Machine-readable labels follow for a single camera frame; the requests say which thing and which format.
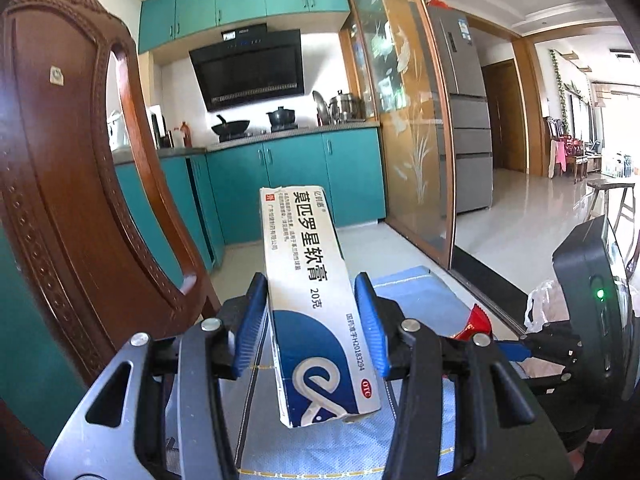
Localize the red snack wrapper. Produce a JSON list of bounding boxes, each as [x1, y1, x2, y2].
[[452, 304, 492, 341]]

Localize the white blue medicine box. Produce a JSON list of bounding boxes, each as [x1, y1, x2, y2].
[[259, 185, 381, 428]]

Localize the teal kitchen base cabinets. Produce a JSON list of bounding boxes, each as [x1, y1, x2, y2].
[[1, 124, 386, 446]]

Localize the light blue tablecloth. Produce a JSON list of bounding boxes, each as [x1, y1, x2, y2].
[[164, 264, 526, 480]]

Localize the black wok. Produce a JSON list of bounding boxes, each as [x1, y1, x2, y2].
[[212, 114, 250, 142]]

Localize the dark cooking pot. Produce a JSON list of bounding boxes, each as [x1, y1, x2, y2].
[[267, 106, 298, 132]]

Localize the silver refrigerator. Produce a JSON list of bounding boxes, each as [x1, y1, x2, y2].
[[427, 4, 494, 214]]

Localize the steel stock pot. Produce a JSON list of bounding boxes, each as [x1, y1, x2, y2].
[[311, 90, 366, 126]]

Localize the black range hood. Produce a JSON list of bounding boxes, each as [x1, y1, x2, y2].
[[189, 25, 305, 113]]

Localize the glass sliding door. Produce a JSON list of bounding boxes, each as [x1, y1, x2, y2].
[[349, 0, 456, 269]]

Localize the brown wooden door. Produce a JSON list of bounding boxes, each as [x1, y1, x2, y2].
[[483, 60, 527, 172]]

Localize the carved wooden chair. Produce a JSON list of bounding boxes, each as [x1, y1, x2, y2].
[[0, 0, 222, 480]]

